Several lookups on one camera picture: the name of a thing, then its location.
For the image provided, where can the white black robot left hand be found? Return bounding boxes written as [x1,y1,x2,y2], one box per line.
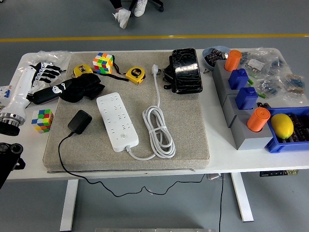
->
[3,62,66,114]

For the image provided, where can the black plug adapter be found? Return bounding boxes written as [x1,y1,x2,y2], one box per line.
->
[67,110,93,135]

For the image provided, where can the black adapter cord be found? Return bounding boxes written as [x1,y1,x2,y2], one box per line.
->
[58,131,206,197]

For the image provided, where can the white power strip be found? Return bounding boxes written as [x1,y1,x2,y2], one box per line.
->
[96,92,140,153]

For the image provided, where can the white circuit breaker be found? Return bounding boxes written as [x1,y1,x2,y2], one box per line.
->
[0,85,13,108]

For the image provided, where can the small colourful puzzle cube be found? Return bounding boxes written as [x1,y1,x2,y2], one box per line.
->
[31,109,54,134]

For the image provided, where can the clear bag metal screws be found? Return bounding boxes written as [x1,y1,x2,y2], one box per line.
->
[20,50,70,73]

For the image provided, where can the small yellow tape measure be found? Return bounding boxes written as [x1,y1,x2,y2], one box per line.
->
[73,64,94,78]

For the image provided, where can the black cloth pouch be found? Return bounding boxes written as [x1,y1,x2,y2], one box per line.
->
[57,73,106,103]

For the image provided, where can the large colourful puzzle cube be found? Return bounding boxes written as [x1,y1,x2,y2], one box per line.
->
[92,52,114,74]

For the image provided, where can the yellow tape measure black label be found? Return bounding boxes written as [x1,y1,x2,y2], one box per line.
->
[125,67,146,85]

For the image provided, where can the person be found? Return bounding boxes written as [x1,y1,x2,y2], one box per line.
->
[110,0,148,29]

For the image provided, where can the white table leg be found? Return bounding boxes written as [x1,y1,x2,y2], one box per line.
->
[59,179,79,232]
[230,173,254,222]

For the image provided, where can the grey-brown mat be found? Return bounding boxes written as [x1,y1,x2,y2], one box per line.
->
[42,50,210,173]

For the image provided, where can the glossy black case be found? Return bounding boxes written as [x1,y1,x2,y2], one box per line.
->
[171,47,203,94]

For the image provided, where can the blue bowl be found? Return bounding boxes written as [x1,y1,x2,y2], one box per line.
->
[202,46,231,71]

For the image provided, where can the black capacitor pile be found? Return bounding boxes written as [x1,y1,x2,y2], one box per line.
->
[207,48,229,68]

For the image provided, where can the grey peg base block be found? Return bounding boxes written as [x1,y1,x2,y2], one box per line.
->
[221,93,259,128]
[211,59,242,105]
[230,113,275,151]

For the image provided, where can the orange cylinder peg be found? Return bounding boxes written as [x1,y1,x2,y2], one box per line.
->
[224,49,242,72]
[246,107,271,133]

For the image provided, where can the blue block peg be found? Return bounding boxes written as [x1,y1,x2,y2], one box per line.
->
[228,68,249,90]
[235,87,259,110]

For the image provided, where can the clear bag white label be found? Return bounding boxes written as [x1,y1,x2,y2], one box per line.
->
[242,52,270,74]

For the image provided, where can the clear bag blue resistors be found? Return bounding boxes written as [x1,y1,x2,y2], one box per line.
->
[255,76,284,99]

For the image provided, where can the clear bag dark parts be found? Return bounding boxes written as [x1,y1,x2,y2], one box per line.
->
[265,47,290,75]

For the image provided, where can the yellow lemon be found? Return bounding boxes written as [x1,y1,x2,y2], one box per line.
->
[270,113,295,140]

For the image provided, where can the blue plastic bin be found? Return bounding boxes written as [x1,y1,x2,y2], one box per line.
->
[264,106,309,154]

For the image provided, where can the black table control panel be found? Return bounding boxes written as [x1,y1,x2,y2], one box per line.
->
[259,170,299,177]

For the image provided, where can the clear bag tan resistors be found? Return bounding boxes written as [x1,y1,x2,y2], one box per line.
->
[281,72,309,97]

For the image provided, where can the rows of black components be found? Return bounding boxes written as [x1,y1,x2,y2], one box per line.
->
[282,113,309,143]

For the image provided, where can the black tape measure strap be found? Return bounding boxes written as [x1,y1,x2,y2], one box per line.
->
[100,55,130,83]

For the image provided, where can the white power strip cord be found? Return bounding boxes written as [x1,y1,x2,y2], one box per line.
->
[125,64,177,160]

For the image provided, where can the black buckled strap bag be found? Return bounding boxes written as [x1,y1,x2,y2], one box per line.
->
[163,55,176,90]

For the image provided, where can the metal bracket under table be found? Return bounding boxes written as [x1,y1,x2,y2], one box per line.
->
[207,173,226,181]

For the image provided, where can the black hanging cable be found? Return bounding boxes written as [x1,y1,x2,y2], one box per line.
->
[218,173,225,232]

